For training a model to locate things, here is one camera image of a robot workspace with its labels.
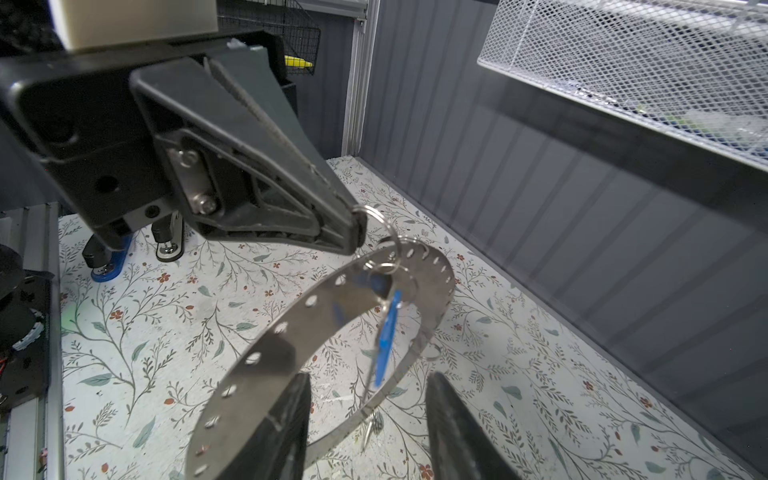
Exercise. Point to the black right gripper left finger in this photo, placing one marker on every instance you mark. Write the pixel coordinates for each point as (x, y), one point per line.
(277, 449)

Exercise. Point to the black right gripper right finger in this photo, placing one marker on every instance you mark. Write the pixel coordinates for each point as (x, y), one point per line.
(459, 448)

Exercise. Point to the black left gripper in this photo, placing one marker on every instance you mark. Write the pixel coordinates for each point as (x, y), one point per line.
(201, 127)

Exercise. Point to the perforated metal ring plate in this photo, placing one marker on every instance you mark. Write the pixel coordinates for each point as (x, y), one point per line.
(346, 309)

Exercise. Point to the blue key tag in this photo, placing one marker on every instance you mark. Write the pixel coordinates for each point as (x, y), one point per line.
(386, 339)

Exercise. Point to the yellow marker pen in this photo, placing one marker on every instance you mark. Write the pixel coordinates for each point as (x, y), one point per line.
(297, 62)

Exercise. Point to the grey black stapler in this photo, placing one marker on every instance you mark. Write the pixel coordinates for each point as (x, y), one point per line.
(168, 233)

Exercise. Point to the blue black stapler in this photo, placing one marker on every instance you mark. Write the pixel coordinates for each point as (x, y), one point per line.
(105, 264)

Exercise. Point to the black wire basket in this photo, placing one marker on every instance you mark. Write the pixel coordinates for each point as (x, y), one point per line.
(285, 19)

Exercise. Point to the aluminium frame corner post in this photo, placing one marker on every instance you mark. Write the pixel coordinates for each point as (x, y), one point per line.
(361, 62)

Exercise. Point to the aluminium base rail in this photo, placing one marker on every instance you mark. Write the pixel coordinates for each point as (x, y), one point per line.
(31, 351)

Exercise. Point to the white wire mesh basket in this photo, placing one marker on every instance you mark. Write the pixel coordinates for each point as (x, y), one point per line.
(693, 70)

